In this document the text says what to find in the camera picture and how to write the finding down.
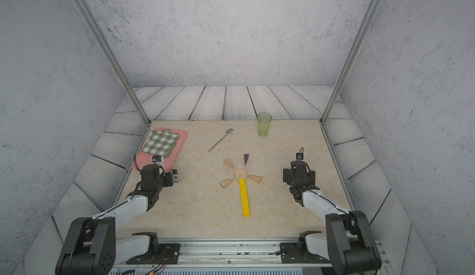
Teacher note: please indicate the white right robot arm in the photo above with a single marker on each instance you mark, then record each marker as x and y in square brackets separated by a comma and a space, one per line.
[347, 243]

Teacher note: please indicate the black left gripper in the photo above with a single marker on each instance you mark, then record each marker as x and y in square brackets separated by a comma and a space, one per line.
[169, 181]

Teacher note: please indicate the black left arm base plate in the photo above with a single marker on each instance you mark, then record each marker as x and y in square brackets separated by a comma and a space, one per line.
[158, 254]

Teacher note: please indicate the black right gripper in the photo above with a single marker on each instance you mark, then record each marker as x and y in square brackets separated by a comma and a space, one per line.
[287, 175]

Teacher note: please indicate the right aluminium frame post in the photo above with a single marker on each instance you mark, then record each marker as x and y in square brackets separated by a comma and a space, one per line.
[352, 56]

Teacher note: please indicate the pink cutting board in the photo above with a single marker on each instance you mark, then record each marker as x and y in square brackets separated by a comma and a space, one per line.
[143, 159]

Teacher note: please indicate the green checked cloth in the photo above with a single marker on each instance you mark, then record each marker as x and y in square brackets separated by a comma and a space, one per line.
[161, 143]

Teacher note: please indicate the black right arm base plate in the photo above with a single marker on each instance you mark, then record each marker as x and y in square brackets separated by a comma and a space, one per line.
[293, 253]

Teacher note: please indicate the metal spoon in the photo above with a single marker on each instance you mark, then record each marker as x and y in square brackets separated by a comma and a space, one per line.
[228, 131]

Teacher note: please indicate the aluminium frame post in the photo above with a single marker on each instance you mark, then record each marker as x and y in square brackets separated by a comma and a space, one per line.
[352, 56]
[105, 48]

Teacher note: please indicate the wooden square block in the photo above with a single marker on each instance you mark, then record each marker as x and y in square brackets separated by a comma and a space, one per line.
[240, 173]

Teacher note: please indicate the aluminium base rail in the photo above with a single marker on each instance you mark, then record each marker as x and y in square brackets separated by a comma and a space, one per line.
[227, 257]

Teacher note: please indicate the green translucent plastic cup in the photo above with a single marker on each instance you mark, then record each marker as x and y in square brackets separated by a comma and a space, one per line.
[263, 123]

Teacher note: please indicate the wooden triangle block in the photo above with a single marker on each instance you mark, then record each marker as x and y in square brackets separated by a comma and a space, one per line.
[226, 183]
[255, 178]
[228, 162]

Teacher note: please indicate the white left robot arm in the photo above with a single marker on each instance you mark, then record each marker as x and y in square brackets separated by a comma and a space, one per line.
[91, 246]

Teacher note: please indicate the left aluminium frame post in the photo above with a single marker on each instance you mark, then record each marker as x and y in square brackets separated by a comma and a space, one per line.
[105, 48]

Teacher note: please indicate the yellow long block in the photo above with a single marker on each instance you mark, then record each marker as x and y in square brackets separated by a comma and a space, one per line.
[243, 188]
[245, 206]

